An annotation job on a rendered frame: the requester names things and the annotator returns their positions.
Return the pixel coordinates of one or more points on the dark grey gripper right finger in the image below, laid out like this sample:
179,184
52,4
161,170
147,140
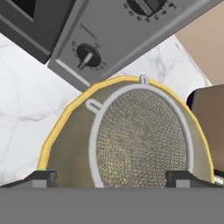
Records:
178,178

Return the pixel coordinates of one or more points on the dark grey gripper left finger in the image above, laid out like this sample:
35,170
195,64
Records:
43,177

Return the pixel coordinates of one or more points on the yellow bowl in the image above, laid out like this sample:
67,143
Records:
68,145

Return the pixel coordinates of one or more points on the grey toaster oven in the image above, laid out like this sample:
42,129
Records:
116,35

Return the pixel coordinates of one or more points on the grey mesh tea strainer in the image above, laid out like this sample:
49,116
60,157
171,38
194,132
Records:
141,137

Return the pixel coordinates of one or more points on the brown cabinet door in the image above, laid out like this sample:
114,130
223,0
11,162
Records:
210,125

